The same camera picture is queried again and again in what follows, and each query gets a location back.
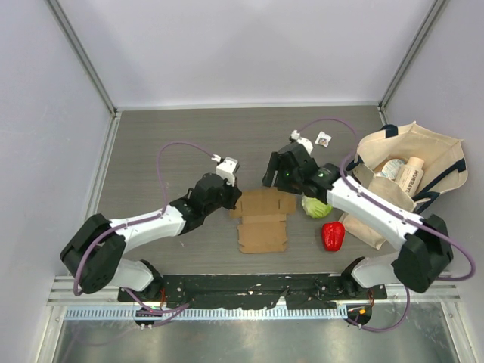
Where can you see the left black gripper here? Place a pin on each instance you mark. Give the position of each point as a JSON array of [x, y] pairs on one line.
[[234, 193]]

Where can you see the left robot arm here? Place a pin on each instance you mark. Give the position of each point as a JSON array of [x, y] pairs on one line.
[[95, 254]]

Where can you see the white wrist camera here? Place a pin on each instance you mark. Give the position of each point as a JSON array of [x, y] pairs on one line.
[[226, 168], [295, 136]]

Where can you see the small white wrapper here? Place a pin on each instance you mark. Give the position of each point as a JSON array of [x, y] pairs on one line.
[[323, 139]]

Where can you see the brown cardboard paper box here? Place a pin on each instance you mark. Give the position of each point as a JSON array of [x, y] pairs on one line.
[[263, 220]]

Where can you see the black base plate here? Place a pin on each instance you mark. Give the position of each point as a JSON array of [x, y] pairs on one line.
[[254, 292]]

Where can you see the white round package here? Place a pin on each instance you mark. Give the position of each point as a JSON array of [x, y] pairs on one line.
[[390, 168]]

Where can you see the green cabbage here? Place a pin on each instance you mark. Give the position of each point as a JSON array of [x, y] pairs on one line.
[[314, 208]]

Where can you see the white slotted cable duct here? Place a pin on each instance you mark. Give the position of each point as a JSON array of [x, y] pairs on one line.
[[280, 312]]

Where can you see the right aluminium frame post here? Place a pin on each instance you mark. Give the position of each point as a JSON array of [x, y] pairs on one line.
[[423, 31]]

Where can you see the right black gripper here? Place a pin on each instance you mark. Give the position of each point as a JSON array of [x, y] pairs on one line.
[[272, 167]]

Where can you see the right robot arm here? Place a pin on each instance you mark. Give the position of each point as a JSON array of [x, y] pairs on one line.
[[421, 249]]

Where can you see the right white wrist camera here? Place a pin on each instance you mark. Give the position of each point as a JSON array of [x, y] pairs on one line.
[[295, 136]]

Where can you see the left aluminium frame post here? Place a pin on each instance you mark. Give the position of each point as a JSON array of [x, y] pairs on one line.
[[81, 54]]

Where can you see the beige lotion bottle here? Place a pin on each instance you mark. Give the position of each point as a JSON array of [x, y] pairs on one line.
[[410, 175]]

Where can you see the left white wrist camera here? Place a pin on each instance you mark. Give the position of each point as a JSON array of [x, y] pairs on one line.
[[226, 168]]

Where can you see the aluminium frame post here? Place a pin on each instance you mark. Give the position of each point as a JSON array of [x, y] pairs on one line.
[[81, 54], [423, 31]]

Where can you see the beige canvas tote bag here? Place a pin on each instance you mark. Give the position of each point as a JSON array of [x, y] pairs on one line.
[[444, 164]]

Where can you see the red bell pepper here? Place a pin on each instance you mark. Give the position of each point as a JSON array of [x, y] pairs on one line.
[[333, 234]]

